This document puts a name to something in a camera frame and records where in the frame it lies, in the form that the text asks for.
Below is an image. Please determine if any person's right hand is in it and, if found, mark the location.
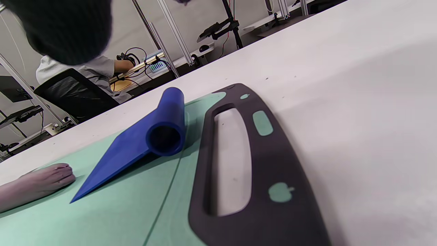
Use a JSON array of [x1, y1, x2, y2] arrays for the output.
[[0, 0, 113, 66]]

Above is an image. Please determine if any blue plastic scraper cutter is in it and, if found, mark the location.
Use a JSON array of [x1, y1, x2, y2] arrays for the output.
[[70, 87, 187, 204]]

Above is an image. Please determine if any mauve plasticine roll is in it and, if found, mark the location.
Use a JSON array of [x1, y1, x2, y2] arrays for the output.
[[0, 163, 76, 213]]

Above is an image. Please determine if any black mesh office chair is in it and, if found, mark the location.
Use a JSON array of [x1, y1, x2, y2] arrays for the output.
[[33, 68, 121, 124]]

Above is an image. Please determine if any black monitor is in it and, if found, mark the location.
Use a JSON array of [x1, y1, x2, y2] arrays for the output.
[[0, 75, 33, 103]]

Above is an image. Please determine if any white perforated basket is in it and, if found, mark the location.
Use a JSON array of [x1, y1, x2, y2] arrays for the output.
[[150, 61, 168, 73]]

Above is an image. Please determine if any white desk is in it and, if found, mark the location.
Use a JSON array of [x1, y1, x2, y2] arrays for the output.
[[242, 0, 309, 33], [109, 42, 216, 91]]

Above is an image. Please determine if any green grey cutting board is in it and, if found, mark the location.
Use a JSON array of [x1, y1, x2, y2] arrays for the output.
[[0, 83, 332, 246]]

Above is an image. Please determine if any white metal frame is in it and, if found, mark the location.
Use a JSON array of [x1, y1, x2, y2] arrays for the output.
[[0, 54, 66, 127]]

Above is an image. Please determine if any aluminium profile post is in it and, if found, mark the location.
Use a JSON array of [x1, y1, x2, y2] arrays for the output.
[[156, 0, 196, 67], [277, 0, 291, 19]]

